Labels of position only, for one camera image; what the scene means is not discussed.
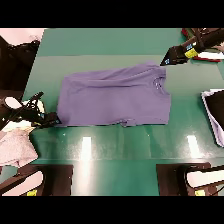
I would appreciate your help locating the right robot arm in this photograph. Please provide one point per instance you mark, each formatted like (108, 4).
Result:
(210, 38)

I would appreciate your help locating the black garment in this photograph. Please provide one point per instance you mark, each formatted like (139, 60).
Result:
(217, 106)

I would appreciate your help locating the pale pink garment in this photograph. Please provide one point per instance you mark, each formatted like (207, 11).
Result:
(16, 146)

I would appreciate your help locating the lavender garment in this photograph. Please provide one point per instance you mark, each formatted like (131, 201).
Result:
(213, 130)

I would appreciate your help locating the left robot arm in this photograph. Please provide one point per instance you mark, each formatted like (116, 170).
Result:
(13, 102)

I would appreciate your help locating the purple T-shirt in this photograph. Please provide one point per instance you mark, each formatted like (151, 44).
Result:
(113, 96)

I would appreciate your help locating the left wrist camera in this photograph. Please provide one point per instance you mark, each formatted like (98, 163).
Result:
(34, 98)

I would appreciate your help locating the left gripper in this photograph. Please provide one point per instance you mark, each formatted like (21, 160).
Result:
(46, 120)

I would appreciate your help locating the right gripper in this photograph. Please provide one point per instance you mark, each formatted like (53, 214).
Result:
(175, 55)

